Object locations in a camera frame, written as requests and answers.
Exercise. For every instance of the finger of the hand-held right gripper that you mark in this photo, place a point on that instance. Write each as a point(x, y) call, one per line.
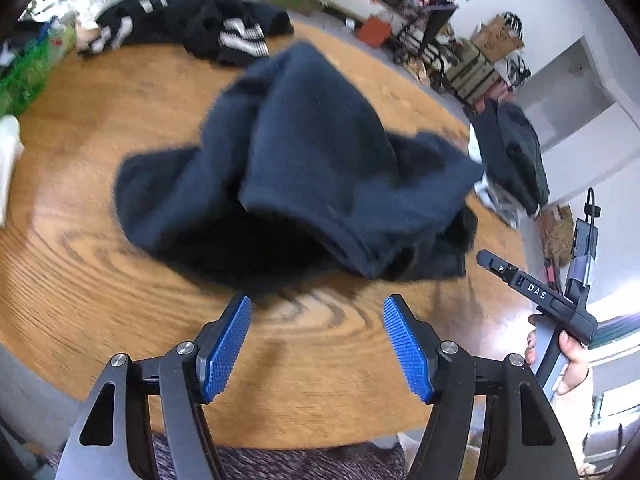
point(495, 265)

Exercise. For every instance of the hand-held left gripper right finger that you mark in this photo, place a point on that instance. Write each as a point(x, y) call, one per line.
point(407, 355)

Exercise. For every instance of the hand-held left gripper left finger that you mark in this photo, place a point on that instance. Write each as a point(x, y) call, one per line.
point(227, 355)

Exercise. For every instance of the dark navy sweatpants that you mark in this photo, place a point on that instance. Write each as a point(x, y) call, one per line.
point(310, 160)

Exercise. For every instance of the person's right forearm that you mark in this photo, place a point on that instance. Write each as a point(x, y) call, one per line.
point(575, 420)

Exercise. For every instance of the person's right hand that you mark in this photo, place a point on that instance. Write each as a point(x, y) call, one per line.
point(575, 360)

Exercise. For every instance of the black folded garment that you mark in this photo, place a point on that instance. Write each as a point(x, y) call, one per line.
point(515, 160)

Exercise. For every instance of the person's mottled purple knitwear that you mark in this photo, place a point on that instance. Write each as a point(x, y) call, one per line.
point(300, 462)

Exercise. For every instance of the olive suitcase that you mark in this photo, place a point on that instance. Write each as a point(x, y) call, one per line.
point(470, 70)

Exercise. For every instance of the black standing fan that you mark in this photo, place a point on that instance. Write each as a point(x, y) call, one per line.
point(517, 67)

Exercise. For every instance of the printed cardboard box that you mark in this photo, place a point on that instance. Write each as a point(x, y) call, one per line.
point(492, 35)

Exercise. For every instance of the black folding cart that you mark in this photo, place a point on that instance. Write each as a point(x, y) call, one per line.
point(425, 35)

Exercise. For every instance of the orange paper bag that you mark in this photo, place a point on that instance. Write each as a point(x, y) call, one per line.
point(375, 32)

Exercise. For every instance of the white tissue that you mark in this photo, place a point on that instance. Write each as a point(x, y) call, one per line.
point(7, 160)

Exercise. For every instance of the white low cabinet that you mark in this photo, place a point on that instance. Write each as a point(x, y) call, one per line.
point(350, 2)

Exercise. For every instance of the black white-striped jacket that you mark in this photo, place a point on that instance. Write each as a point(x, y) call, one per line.
point(200, 25)

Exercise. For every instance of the green plastic basket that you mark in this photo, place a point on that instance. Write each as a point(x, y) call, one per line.
point(25, 85)

